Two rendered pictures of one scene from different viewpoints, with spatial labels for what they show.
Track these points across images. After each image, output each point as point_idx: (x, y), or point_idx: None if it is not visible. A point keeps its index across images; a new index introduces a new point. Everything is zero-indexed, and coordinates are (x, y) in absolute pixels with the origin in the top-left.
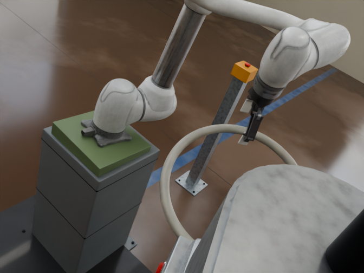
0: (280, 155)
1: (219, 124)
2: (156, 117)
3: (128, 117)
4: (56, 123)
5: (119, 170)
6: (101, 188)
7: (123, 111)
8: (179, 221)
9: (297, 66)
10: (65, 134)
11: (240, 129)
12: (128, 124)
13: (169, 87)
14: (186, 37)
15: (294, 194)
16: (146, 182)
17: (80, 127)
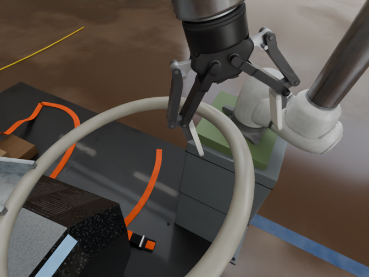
0: (221, 227)
1: (222, 112)
2: (289, 137)
3: (253, 111)
4: (221, 92)
5: (213, 152)
6: (190, 152)
7: (249, 100)
8: (65, 143)
9: None
10: (214, 100)
11: (230, 137)
12: (255, 122)
13: (321, 106)
14: (362, 22)
15: None
16: (254, 206)
17: (233, 106)
